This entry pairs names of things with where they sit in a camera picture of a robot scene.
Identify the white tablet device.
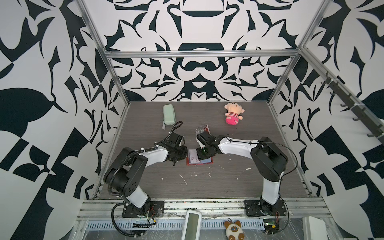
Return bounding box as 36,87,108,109
182,210,203,240

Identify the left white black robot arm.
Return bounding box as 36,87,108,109
104,133,188,209

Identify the green glasses case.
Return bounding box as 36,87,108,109
163,104,176,128

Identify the red leather card holder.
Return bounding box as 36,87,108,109
186,149,213,166

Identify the black cable left base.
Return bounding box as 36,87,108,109
110,202,157,238

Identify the clear acrylic card box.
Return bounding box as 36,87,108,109
195,125,210,135

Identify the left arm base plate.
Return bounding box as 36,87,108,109
122,201,165,218

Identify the aluminium frame rail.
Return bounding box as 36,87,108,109
104,50,298,59

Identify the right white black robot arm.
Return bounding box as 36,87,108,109
197,132,288,206

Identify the wall hook rail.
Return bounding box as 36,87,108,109
322,72,384,145

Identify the brown white plush toy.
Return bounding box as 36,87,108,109
224,219,245,240

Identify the pink plush doll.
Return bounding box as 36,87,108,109
225,103,245,126

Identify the white box bottom right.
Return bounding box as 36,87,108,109
303,216,328,240

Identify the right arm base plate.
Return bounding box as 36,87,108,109
244,198,287,218

